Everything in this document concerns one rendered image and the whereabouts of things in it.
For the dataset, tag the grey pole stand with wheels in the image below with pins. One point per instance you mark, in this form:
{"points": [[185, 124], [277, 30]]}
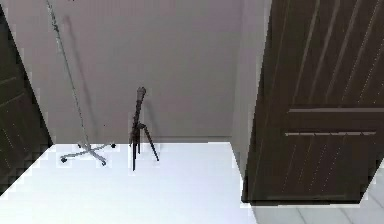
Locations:
{"points": [[87, 148]]}

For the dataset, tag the dark brown panelled room door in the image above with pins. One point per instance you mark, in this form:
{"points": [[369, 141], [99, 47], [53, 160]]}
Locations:
{"points": [[320, 106], [13, 126]]}

